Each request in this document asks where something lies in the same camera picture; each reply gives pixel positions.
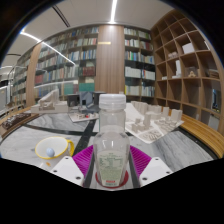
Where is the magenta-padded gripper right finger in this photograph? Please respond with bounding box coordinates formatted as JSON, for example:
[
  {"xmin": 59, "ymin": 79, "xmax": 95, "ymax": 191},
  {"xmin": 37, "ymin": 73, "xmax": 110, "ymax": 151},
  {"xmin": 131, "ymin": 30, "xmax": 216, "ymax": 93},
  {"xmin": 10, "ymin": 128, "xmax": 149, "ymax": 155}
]
[{"xmin": 129, "ymin": 145, "xmax": 174, "ymax": 188}]

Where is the white city block model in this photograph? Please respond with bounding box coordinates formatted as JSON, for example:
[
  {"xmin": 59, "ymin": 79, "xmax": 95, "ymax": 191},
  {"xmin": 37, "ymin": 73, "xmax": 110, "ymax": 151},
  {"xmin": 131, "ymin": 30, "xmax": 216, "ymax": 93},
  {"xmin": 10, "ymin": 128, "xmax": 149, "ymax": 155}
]
[{"xmin": 124, "ymin": 100, "xmax": 185, "ymax": 145}]

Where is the clear plastic bottle white cap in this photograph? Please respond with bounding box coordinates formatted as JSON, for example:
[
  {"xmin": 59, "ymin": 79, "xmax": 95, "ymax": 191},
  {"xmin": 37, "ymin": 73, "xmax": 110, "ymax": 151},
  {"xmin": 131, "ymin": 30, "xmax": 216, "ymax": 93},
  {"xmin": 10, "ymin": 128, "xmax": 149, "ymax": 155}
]
[{"xmin": 93, "ymin": 93, "xmax": 131, "ymax": 188}]

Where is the tall bookshelf full of books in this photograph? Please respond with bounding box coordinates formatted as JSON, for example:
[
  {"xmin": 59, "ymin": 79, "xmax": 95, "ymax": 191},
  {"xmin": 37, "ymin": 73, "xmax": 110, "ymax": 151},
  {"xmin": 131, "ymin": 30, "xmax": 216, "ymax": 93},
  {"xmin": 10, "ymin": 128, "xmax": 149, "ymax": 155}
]
[{"xmin": 11, "ymin": 24, "xmax": 158, "ymax": 106}]

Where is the ceiling light strip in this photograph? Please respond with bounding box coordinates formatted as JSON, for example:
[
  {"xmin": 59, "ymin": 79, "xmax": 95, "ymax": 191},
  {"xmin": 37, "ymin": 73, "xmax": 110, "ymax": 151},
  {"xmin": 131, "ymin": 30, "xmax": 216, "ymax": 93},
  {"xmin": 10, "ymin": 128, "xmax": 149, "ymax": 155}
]
[{"xmin": 109, "ymin": 0, "xmax": 118, "ymax": 24}]

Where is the dark grey building model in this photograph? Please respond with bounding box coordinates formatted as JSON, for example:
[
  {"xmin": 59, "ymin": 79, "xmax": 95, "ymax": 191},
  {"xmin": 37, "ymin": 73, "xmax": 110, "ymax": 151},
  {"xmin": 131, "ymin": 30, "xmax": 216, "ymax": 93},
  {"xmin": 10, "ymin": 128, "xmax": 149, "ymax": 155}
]
[{"xmin": 66, "ymin": 91, "xmax": 106, "ymax": 111}]

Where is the flat white site model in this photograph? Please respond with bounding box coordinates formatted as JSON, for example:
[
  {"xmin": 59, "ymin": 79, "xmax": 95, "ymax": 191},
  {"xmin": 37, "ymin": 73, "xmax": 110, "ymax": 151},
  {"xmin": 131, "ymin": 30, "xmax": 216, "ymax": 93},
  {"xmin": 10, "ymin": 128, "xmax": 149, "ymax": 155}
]
[{"xmin": 68, "ymin": 111, "xmax": 100, "ymax": 123}]

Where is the white cup yellow rim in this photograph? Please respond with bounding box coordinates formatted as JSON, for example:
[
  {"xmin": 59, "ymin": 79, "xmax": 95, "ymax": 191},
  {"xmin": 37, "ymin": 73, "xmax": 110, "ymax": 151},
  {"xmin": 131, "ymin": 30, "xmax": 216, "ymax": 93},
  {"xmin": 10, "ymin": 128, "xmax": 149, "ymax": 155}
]
[{"xmin": 34, "ymin": 135, "xmax": 75, "ymax": 160}]

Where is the brown model on wooden board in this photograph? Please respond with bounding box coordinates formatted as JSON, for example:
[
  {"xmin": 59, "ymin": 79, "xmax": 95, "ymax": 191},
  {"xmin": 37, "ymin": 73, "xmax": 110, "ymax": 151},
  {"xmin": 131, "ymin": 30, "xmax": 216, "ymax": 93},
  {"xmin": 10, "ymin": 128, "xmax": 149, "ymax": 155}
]
[{"xmin": 1, "ymin": 112, "xmax": 33, "ymax": 131}]

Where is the wooden cubby shelf unit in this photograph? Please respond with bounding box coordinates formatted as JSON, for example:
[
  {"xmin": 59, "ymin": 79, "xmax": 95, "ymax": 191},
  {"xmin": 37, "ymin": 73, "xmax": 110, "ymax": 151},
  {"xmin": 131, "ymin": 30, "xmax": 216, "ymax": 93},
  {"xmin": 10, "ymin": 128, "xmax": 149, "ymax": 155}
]
[{"xmin": 149, "ymin": 9, "xmax": 224, "ymax": 134}]

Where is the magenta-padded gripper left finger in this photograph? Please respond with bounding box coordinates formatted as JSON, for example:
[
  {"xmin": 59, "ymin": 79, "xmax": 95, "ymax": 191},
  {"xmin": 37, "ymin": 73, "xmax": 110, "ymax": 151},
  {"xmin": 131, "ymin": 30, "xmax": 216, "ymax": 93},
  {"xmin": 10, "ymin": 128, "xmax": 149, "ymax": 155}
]
[{"xmin": 49, "ymin": 144, "xmax": 96, "ymax": 188}]

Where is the white stepped architectural model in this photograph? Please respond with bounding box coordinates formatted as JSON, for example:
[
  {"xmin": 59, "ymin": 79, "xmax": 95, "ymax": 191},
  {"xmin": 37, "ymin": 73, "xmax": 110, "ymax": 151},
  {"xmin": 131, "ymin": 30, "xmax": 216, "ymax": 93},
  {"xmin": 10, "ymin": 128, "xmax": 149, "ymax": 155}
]
[{"xmin": 30, "ymin": 88, "xmax": 69, "ymax": 114}]

